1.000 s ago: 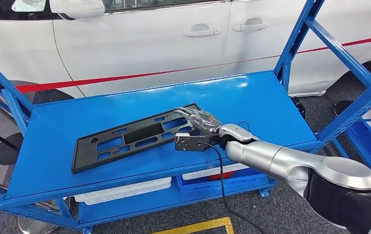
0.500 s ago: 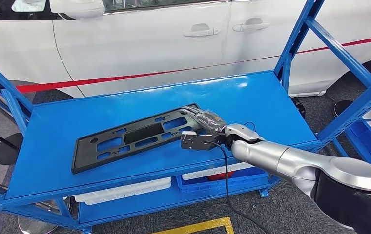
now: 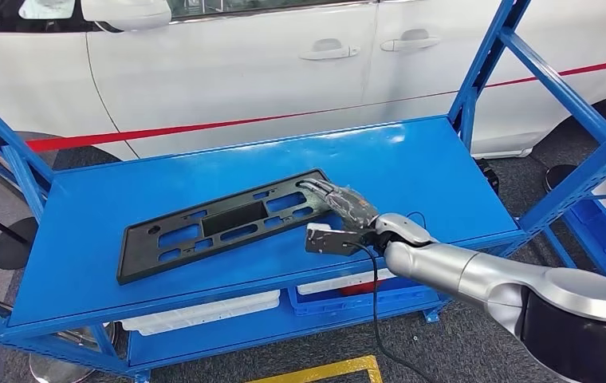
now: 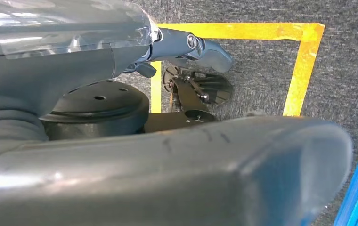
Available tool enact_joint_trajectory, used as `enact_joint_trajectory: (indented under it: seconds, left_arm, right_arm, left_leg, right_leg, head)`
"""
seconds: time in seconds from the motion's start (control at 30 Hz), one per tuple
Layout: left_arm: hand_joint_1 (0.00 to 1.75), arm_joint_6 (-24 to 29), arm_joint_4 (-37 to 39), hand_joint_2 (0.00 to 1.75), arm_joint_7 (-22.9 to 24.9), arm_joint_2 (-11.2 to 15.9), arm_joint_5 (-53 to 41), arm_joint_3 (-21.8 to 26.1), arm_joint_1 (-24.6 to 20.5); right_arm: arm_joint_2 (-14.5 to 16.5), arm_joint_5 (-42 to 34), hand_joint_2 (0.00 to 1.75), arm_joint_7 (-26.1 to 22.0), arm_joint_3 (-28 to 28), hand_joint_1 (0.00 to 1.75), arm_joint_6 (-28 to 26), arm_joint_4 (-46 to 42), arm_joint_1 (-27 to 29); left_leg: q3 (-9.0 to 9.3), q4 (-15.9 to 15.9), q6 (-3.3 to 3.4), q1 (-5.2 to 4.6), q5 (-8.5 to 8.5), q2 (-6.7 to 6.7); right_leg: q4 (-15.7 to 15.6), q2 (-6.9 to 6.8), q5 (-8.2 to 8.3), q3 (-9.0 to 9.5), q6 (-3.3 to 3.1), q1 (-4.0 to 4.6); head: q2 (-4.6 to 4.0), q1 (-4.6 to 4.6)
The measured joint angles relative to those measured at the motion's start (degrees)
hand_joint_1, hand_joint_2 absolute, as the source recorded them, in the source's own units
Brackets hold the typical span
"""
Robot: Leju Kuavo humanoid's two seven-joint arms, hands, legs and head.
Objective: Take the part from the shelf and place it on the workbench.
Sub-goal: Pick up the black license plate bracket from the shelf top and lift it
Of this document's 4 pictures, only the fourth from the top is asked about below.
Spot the yellow floor tape square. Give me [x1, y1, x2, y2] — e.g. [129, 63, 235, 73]
[150, 22, 325, 118]

